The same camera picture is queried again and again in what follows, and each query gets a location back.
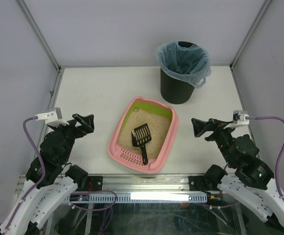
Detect black litter scoop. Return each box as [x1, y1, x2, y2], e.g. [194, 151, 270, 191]
[131, 123, 152, 165]

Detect pink litter box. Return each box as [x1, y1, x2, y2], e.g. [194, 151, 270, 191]
[107, 96, 179, 174]

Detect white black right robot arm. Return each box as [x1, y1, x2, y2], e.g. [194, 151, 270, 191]
[191, 114, 284, 233]

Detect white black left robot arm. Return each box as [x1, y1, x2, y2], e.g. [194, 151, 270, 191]
[0, 110, 94, 235]

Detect beige litter pellets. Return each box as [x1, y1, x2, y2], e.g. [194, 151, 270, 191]
[117, 109, 172, 160]

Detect black ribbed trash bin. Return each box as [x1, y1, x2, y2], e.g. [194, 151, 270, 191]
[160, 41, 195, 104]

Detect blue plastic bin liner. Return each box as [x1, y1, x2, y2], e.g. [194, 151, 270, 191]
[154, 42, 212, 89]

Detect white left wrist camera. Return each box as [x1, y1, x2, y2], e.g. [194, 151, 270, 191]
[35, 107, 69, 127]

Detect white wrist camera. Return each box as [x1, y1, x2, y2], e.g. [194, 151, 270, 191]
[35, 107, 69, 127]
[224, 110, 249, 129]

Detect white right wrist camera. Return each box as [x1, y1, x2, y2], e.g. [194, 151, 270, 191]
[224, 110, 249, 129]

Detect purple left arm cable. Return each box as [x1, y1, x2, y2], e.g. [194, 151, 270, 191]
[2, 117, 119, 233]

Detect aluminium mounting rail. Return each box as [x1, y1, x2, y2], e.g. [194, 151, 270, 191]
[16, 173, 278, 195]

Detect white slotted cable duct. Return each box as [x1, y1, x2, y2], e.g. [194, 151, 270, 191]
[65, 192, 207, 204]

